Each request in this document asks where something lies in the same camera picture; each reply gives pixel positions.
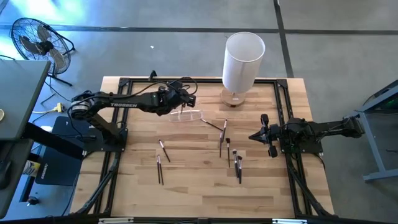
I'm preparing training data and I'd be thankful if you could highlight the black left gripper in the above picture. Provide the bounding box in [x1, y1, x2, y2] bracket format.
[157, 80, 197, 116]

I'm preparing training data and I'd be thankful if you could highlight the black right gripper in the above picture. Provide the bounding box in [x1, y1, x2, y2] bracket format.
[248, 113, 282, 159]

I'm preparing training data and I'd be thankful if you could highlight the clear acrylic brush organizer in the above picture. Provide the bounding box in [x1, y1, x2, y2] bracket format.
[169, 108, 204, 123]

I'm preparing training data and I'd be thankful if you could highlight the table lamp with white shade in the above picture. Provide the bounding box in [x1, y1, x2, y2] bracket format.
[220, 31, 266, 108]

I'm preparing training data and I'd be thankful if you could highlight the grey metal stand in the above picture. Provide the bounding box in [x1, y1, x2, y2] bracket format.
[354, 79, 398, 184]

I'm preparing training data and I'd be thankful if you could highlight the black computer case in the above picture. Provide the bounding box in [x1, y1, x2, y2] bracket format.
[35, 116, 105, 187]

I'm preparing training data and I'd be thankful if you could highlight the black floor fan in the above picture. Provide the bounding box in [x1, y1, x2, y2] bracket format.
[10, 17, 76, 87]

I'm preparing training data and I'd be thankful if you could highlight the grey desk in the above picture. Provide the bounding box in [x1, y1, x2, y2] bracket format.
[0, 58, 52, 141]

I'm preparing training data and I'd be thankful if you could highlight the white yellow package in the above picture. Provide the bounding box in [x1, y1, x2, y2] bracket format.
[23, 160, 41, 178]

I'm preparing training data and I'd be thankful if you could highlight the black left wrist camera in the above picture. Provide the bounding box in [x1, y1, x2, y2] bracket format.
[182, 94, 197, 107]

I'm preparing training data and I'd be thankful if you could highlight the black aluminium table frame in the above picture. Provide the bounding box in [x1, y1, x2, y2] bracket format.
[70, 77, 336, 220]

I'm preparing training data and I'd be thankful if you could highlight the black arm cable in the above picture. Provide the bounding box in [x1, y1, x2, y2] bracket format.
[123, 76, 199, 98]

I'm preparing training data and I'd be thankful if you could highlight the silver metal bracket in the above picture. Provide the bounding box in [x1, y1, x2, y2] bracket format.
[272, 218, 308, 224]
[98, 217, 134, 224]

